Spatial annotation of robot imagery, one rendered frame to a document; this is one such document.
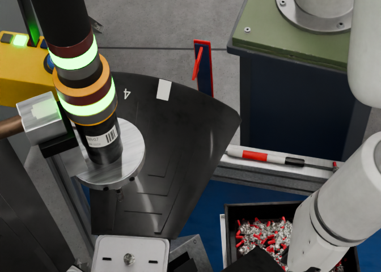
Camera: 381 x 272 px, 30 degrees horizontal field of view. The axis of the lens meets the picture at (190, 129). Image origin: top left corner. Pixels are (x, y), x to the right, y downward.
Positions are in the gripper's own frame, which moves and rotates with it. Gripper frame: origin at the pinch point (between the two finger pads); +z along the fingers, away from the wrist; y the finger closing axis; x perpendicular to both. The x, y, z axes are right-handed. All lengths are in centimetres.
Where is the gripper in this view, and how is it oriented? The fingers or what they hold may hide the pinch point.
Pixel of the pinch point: (295, 256)
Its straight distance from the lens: 105.9
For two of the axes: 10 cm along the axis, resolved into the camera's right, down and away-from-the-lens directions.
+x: 9.5, 3.0, 0.9
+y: -2.2, 8.3, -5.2
